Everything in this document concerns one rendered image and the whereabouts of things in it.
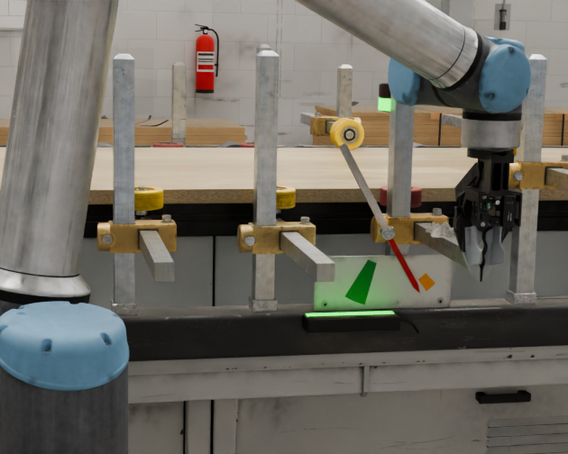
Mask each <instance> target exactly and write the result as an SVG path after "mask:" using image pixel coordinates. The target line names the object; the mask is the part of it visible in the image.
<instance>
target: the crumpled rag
mask: <svg viewBox="0 0 568 454"><path fill-rule="evenodd" d="M426 232H430V234H431V235H430V236H432V237H433V238H434V237H436V238H449V239H451V238H452V237H455V235H454V231H453V228H451V227H450V225H449V224H448V223H447V222H444V223H443V224H441V226H440V225H439V223H434V222H432V223H431V225H430V227H428V228H427V229H426Z"/></svg>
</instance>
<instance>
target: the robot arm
mask: <svg viewBox="0 0 568 454"><path fill-rule="evenodd" d="M295 1H296V2H298V3H300V4H301V5H303V6H305V7H306V8H308V9H309V10H311V11H313V12H315V13H316V14H319V15H320V16H322V17H324V18H325V19H326V20H328V21H329V22H331V23H333V24H335V25H337V26H338V27H340V28H342V29H343V30H345V31H347V32H349V33H350V34H351V35H353V36H355V37H356V38H358V39H360V40H361V41H364V42H365V43H367V44H369V45H370V46H372V47H373V48H375V49H376V50H379V51H380V52H382V53H384V54H385V55H387V56H389V57H390V61H389V69H388V71H389V72H388V82H389V90H390V92H391V94H392V96H393V98H394V99H395V101H397V102H398V103H399V104H404V105H408V106H414V105H435V106H443V107H452V108H462V109H463V118H462V133H461V144H462V145H463V146H464V147H469V148H467V157H469V158H474V159H478V162H476V163H475V164H474V165H473V166H472V167H471V169H470V170H469V171H468V172H467V173H466V175H465V176H464V177H463V178H462V180H461V181H460V182H459V183H458V184H457V186H456V187H455V188H454V189H455V199H456V202H459V206H455V207H454V210H455V214H454V218H453V231H454V235H455V237H456V239H457V242H458V245H459V248H460V250H461V252H462V254H463V258H464V260H465V263H466V265H467V267H468V269H469V270H470V272H471V274H472V275H473V277H474V278H475V279H476V281H477V282H484V281H485V280H486V278H487V277H488V276H489V275H490V273H491V271H492V270H493V268H494V266H495V265H497V264H502V263H503V262H504V259H505V250H504V249H503V248H502V246H501V243H502V242H503V241H504V239H505V238H506V236H507V235H508V231H509V228H513V227H515V225H516V226H518V227H521V212H522V195H523V193H520V192H518V191H515V190H512V189H509V188H508V181H509V164H510V163H514V150H513V149H516V148H518V147H519V146H520V133H521V131H522V130H523V125H522V124H521V117H522V102H523V101H524V99H525V98H526V96H527V93H528V90H529V88H530V84H531V67H530V63H529V61H528V58H527V56H526V55H525V47H524V45H523V44H522V43H521V42H520V41H514V40H509V39H500V38H492V37H483V36H482V35H480V34H479V33H477V32H476V31H474V30H473V29H471V28H468V27H464V26H463V25H461V24H460V23H458V22H457V21H455V20H454V19H452V18H451V17H449V16H448V15H446V14H444V13H442V12H441V11H439V10H438V9H436V8H435V7H433V6H432V5H430V4H429V3H427V2H426V1H424V0H295ZM118 2H119V0H27V5H26V11H25V17H24V24H23V36H22V42H21V48H20V55H19V61H18V68H17V74H16V80H15V87H14V99H13V105H12V112H11V118H10V124H9V131H8V137H7V143H6V150H5V163H4V169H3V175H2V182H1V188H0V454H128V360H129V346H128V343H127V338H126V329H125V325H124V322H123V321H122V320H121V319H120V318H119V316H118V315H117V314H115V313H113V312H112V311H110V310H107V309H105V308H103V307H100V306H97V305H93V304H89V298H90V293H91V289H90V287H89V286H88V285H87V283H86V282H85V280H84V279H83V278H82V276H81V275H80V274H79V272H78V266H79V260H80V254H81V248H82V241H83V236H84V230H85V223H86V218H87V206H88V200H89V194H90V187H91V182H92V176H93V169H94V164H95V157H96V146H97V140H98V134H99V128H100V122H101V115H102V110H103V103H104V97H105V86H106V80H107V74H108V68H109V61H110V56H111V49H112V43H113V38H114V31H115V20H116V14H117V7H118ZM517 201H518V202H519V210H518V218H517V217H516V214H517ZM473 225H474V226H473ZM485 226H489V227H487V228H486V229H484V230H483V231H482V237H481V232H480V231H478V230H477V227H485ZM481 238H482V241H483V243H484V245H483V250H482V251H481V248H480V246H479V243H480V241H481Z"/></svg>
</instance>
